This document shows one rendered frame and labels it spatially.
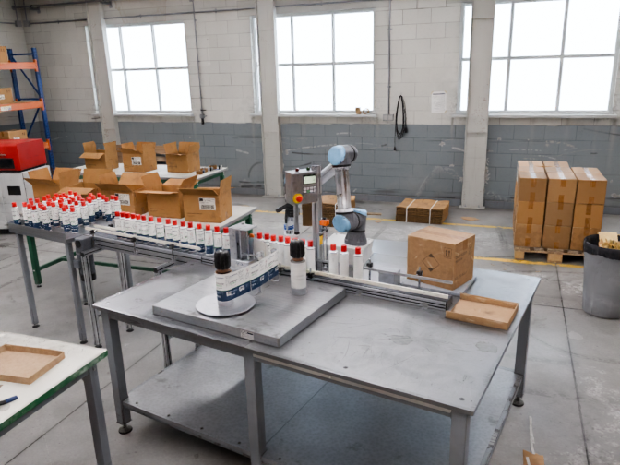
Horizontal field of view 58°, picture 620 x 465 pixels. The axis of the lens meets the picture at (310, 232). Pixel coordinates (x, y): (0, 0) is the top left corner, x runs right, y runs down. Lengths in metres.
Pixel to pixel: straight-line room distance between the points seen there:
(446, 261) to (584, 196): 3.34
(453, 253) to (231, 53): 6.93
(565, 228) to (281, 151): 4.72
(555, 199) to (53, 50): 8.92
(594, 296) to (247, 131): 6.14
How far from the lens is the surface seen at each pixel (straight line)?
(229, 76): 9.48
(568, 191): 6.27
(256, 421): 2.84
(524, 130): 8.41
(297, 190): 3.22
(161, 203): 5.19
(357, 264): 3.11
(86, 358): 2.81
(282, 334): 2.60
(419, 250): 3.21
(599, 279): 5.10
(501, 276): 3.50
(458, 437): 2.34
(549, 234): 6.36
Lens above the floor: 2.05
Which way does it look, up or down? 17 degrees down
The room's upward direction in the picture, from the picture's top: 2 degrees counter-clockwise
